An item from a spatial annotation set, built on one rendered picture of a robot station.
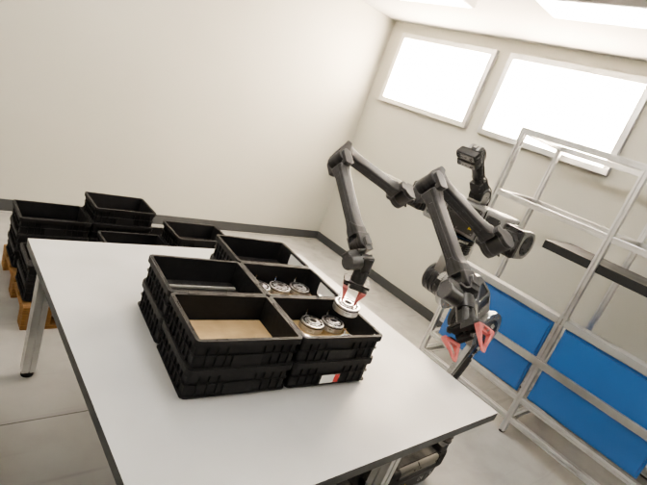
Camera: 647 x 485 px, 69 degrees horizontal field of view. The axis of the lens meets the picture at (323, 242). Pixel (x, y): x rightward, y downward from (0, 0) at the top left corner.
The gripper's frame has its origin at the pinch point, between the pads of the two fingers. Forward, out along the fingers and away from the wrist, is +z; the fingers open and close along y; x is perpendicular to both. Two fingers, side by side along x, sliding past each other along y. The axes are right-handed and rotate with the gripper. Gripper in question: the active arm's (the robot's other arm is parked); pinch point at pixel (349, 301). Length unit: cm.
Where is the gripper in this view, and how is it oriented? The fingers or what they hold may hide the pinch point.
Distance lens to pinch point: 181.4
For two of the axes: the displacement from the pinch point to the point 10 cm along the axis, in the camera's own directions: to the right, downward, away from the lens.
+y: 9.4, 3.5, 0.4
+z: -3.5, 8.8, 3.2
